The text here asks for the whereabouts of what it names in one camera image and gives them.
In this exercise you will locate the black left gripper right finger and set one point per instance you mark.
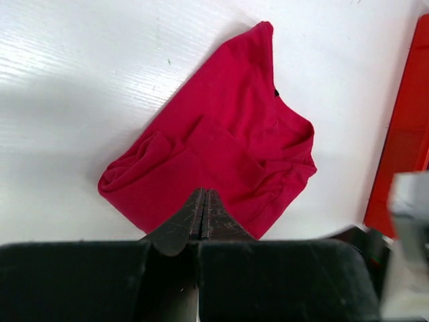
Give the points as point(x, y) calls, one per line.
point(303, 280)

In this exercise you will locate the red t-shirt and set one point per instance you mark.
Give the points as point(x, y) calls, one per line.
point(226, 129)

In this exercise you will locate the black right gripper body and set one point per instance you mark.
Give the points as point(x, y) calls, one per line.
point(399, 268)

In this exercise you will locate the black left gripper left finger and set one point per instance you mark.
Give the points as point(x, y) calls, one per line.
point(147, 280)

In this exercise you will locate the red plastic bin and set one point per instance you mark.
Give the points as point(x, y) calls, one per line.
point(406, 144)

